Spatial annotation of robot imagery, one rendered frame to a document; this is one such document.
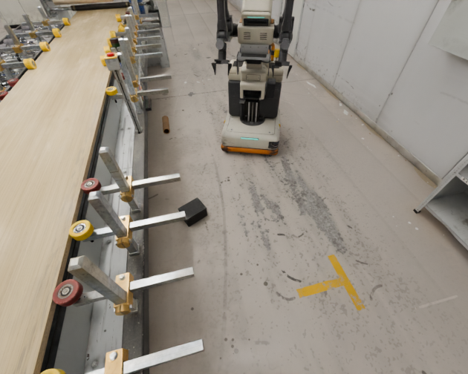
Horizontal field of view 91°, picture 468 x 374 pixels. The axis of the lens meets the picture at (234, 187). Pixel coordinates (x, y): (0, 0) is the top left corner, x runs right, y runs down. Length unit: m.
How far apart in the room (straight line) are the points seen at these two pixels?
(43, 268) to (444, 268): 2.45
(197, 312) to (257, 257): 0.57
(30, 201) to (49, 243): 0.28
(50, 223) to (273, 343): 1.37
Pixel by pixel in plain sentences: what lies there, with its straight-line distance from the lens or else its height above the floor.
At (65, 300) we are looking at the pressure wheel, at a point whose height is 0.91.
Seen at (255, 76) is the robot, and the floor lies 0.86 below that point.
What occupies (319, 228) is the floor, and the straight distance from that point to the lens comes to 2.11.
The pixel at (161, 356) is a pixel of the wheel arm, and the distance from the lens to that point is 0.89.
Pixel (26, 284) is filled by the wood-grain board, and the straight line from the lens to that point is 1.11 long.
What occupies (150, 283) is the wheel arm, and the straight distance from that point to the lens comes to 0.99.
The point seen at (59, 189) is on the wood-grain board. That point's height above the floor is 0.90.
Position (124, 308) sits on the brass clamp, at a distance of 0.98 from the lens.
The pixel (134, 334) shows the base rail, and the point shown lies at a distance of 1.08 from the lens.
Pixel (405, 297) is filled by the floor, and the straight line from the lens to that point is 2.12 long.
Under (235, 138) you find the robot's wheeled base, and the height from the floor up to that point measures 0.24.
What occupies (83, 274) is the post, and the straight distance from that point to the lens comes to 0.76.
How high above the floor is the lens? 1.70
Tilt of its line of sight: 49 degrees down
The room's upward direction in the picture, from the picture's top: 1 degrees counter-clockwise
